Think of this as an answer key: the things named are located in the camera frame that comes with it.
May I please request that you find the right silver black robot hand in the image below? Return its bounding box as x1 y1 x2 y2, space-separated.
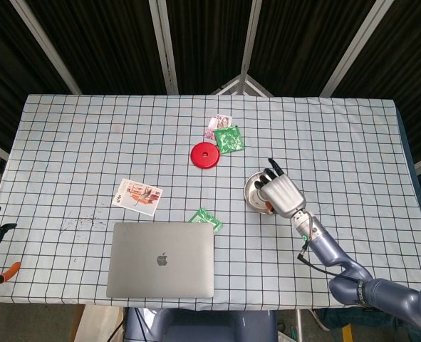
254 158 306 219

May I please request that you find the round metal plate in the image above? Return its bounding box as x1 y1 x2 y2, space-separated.
244 170 281 216

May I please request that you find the silver laptop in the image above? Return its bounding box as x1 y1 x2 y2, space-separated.
105 222 215 299

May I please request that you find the flat green sachet white print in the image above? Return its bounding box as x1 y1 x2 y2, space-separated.
213 125 246 155

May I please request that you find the crumpled green sachet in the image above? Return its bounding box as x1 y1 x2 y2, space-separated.
188 207 224 235

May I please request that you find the red round plastic disc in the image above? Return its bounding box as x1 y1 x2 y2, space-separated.
190 141 221 170

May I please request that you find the brown cardboard box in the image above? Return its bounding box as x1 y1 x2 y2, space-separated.
69 305 125 342

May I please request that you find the dark blue fabric bag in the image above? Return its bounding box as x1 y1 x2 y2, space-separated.
311 308 396 331

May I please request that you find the light blue checkered tablecloth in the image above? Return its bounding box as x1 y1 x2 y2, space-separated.
0 93 421 309

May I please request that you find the illustrated orange postcard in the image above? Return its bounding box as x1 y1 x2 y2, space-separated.
115 178 164 217

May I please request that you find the blue-grey robot torso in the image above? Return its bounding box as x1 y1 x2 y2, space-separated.
124 308 279 342

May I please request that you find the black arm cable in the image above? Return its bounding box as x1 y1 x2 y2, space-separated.
297 248 361 283

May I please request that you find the white triangular frame base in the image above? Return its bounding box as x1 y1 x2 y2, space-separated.
212 73 274 97

